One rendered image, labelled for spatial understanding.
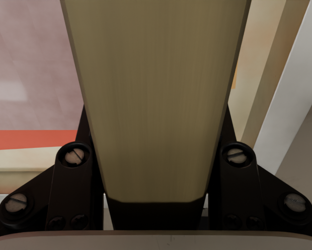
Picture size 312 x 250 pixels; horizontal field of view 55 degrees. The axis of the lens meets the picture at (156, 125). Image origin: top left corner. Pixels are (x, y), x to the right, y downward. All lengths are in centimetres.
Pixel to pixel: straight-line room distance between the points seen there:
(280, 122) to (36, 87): 24
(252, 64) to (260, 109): 4
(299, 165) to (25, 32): 214
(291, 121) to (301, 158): 192
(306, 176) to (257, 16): 220
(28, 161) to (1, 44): 18
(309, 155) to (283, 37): 197
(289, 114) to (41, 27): 23
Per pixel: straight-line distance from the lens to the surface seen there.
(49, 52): 29
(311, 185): 257
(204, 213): 118
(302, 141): 208
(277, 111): 29
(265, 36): 28
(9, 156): 42
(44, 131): 37
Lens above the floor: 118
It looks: 42 degrees down
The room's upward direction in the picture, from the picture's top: 180 degrees counter-clockwise
